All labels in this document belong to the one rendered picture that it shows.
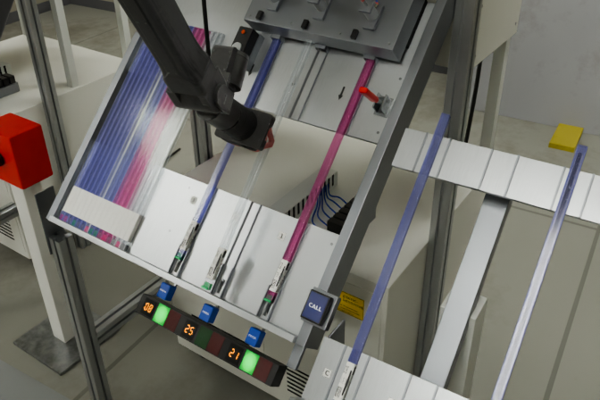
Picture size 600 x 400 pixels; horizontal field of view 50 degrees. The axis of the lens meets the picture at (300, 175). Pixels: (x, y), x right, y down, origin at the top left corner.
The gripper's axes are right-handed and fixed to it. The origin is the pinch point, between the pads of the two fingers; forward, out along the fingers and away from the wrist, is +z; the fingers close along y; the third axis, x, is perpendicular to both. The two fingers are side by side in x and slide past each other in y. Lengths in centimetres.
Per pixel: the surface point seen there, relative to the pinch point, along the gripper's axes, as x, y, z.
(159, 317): 38.9, 10.9, 4.7
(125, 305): 49, 52, 43
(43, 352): 77, 86, 57
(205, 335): 37.8, -0.5, 4.8
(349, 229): 9.9, -20.5, 3.6
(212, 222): 17.9, 7.6, 4.5
